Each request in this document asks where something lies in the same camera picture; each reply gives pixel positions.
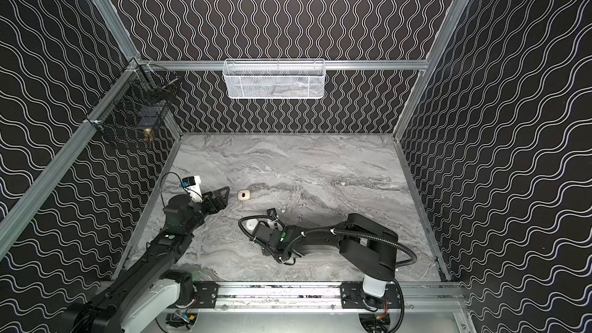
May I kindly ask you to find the beige earbud charging case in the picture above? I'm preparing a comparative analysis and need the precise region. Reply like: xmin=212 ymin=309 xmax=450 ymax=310
xmin=237 ymin=190 xmax=251 ymax=201

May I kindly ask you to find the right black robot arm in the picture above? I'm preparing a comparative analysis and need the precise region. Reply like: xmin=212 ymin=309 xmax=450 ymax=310
xmin=238 ymin=209 xmax=418 ymax=311

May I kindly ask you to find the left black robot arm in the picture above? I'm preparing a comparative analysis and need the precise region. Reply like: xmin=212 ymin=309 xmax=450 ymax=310
xmin=57 ymin=187 xmax=230 ymax=332

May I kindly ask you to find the white round charging case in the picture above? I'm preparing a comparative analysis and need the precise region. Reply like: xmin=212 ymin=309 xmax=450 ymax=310
xmin=246 ymin=219 xmax=258 ymax=232

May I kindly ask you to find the brass knob in basket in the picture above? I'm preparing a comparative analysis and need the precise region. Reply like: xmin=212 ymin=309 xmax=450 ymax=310
xmin=143 ymin=128 xmax=154 ymax=143

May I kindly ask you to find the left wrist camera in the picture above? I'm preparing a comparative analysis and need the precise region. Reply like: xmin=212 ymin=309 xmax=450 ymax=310
xmin=181 ymin=176 xmax=204 ymax=203

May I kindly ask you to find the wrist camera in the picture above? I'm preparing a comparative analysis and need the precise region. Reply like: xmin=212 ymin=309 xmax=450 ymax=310
xmin=181 ymin=176 xmax=204 ymax=203
xmin=267 ymin=208 xmax=278 ymax=220

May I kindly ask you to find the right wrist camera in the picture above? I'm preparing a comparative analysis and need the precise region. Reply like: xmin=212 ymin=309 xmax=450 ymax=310
xmin=267 ymin=208 xmax=278 ymax=220

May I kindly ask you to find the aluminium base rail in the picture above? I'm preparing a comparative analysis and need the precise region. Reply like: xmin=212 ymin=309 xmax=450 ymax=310
xmin=184 ymin=282 xmax=465 ymax=314

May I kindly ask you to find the white wire mesh basket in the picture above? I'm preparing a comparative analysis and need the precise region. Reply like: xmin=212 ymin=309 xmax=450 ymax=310
xmin=222 ymin=59 xmax=327 ymax=100

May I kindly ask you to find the black wire basket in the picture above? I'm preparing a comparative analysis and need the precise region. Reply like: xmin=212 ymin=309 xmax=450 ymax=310
xmin=90 ymin=64 xmax=180 ymax=151

